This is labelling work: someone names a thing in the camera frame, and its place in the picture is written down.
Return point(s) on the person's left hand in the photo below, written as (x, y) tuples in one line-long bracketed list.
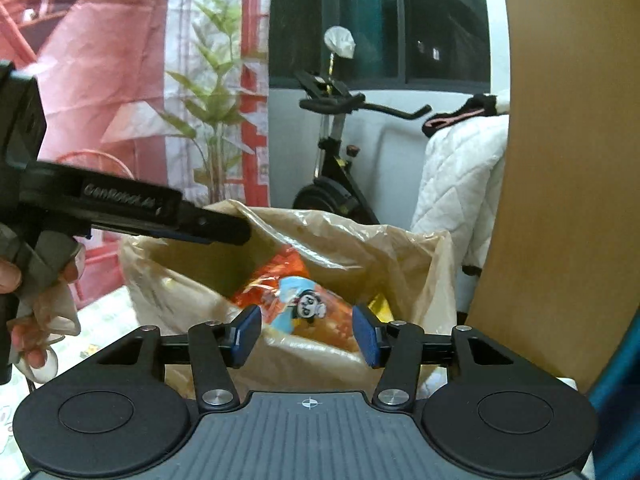
[(30, 345)]

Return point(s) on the yellow snack packet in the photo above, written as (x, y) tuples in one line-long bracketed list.
[(381, 307)]

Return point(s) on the white crumpled plastic wrap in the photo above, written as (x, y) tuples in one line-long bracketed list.
[(340, 42)]

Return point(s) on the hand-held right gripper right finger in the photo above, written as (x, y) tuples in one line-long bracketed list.
[(365, 335)]

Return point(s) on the black and pink garment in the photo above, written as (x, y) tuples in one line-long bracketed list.
[(465, 110)]

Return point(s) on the blue chair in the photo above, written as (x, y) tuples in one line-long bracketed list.
[(620, 410)]

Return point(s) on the dark window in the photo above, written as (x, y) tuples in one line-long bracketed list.
[(380, 20)]

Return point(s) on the brown wooden board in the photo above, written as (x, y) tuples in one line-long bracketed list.
[(565, 160)]

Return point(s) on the orange cartoon snack packet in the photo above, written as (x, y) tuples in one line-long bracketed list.
[(300, 300)]

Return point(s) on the black exercise bike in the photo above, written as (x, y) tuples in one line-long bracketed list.
[(335, 180)]

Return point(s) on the red printed backdrop cloth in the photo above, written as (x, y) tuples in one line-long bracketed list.
[(150, 60)]

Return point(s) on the green checked tablecloth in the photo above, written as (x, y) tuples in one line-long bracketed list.
[(105, 315)]

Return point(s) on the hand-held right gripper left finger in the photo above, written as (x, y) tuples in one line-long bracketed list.
[(247, 332)]

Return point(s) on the white quilted blanket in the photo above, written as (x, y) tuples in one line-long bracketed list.
[(460, 185)]

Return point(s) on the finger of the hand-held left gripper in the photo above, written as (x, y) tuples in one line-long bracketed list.
[(215, 225)]

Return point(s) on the brown plastic bag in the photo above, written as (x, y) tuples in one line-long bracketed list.
[(400, 260)]

